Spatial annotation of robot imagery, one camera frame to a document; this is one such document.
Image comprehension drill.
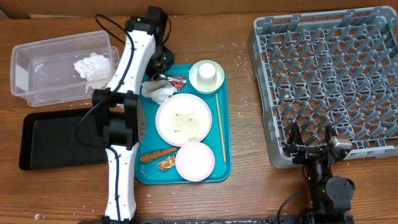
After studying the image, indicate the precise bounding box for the white tissue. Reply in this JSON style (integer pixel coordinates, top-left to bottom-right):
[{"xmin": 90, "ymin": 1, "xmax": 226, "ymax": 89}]
[
  {"xmin": 74, "ymin": 52, "xmax": 111, "ymax": 81},
  {"xmin": 141, "ymin": 80, "xmax": 177, "ymax": 105}
]

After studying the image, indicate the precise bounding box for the red foil snack wrapper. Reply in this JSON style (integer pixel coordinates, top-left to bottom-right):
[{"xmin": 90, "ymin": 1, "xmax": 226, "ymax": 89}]
[{"xmin": 149, "ymin": 74, "xmax": 187, "ymax": 90}]

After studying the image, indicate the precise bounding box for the pale green bowl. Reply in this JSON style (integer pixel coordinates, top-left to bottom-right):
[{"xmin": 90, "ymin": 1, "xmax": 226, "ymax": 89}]
[{"xmin": 188, "ymin": 60, "xmax": 225, "ymax": 94}]

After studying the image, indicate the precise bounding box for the white plastic cup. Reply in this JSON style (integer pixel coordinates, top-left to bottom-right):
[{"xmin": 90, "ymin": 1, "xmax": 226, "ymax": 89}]
[{"xmin": 197, "ymin": 62, "xmax": 217, "ymax": 89}]

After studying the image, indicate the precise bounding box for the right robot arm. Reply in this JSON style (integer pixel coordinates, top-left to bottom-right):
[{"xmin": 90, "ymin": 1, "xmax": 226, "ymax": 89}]
[{"xmin": 276, "ymin": 122, "xmax": 355, "ymax": 224}]

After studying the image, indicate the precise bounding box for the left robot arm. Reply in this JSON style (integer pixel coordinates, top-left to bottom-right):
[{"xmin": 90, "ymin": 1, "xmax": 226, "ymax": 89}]
[{"xmin": 90, "ymin": 6, "xmax": 175, "ymax": 223}]

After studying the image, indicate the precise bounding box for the grey dishwasher rack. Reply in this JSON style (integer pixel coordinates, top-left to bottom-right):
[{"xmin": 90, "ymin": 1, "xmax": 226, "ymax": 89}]
[{"xmin": 248, "ymin": 6, "xmax": 397, "ymax": 169}]

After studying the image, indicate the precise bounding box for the clear plastic waste bin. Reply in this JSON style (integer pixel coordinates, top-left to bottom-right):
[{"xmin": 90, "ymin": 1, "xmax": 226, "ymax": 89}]
[{"xmin": 10, "ymin": 31, "xmax": 119, "ymax": 106}]

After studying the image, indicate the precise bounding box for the large white plate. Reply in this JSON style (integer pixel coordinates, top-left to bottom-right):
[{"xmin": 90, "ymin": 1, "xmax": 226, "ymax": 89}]
[{"xmin": 155, "ymin": 93, "xmax": 213, "ymax": 147}]

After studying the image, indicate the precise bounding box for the wooden chopstick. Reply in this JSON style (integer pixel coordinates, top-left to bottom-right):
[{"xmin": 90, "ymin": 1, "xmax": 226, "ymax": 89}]
[{"xmin": 215, "ymin": 93, "xmax": 226, "ymax": 163}]

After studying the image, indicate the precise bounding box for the teal plastic serving tray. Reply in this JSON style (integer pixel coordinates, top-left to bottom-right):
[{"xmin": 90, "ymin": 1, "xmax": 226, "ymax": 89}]
[{"xmin": 135, "ymin": 82, "xmax": 232, "ymax": 185}]

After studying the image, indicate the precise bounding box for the golden crumpled food scrap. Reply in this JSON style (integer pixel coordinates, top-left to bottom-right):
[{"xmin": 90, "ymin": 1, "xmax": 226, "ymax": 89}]
[{"xmin": 157, "ymin": 155, "xmax": 175, "ymax": 172}]

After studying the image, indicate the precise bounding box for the small pink bowl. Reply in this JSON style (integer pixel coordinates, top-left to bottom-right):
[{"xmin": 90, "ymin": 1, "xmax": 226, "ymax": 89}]
[{"xmin": 175, "ymin": 142, "xmax": 215, "ymax": 182}]

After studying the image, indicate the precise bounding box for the black plastic tray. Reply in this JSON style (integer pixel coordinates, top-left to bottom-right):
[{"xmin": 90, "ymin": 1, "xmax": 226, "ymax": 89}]
[{"xmin": 19, "ymin": 108, "xmax": 107, "ymax": 170}]

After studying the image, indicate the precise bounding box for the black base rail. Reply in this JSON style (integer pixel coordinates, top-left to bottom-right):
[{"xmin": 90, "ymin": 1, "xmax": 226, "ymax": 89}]
[{"xmin": 133, "ymin": 215, "xmax": 306, "ymax": 224}]

